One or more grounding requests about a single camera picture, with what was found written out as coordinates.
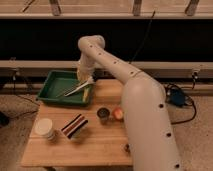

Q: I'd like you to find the white dish brush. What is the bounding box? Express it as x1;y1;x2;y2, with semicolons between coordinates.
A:
63;76;95;97

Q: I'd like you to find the white lidded jar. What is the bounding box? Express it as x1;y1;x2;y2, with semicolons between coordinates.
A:
34;118;57;141

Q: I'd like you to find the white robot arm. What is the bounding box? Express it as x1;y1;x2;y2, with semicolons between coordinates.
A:
78;35;183;171

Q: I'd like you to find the bunch of dark grapes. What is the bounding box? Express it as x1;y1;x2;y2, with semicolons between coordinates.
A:
124;144;130;153

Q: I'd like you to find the striped folded cloth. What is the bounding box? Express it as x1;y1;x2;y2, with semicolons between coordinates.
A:
61;114;88;139

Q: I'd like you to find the wooden table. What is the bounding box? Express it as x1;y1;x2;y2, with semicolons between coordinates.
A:
21;79;132;167

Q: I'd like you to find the blue power adapter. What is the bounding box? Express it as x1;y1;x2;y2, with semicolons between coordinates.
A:
169;89;185;107

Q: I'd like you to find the green plastic tray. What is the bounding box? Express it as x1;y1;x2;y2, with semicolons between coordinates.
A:
37;70;93;106

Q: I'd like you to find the peach fruit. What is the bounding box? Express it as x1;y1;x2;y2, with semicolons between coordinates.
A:
112;107;123;121

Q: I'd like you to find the black floor cable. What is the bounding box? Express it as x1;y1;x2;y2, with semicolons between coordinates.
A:
163;83;198;125

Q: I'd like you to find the small metal cup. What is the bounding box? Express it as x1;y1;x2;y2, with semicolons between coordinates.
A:
97;107;110;124

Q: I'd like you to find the black hanging cable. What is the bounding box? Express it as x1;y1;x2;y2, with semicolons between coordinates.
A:
128;9;157;64

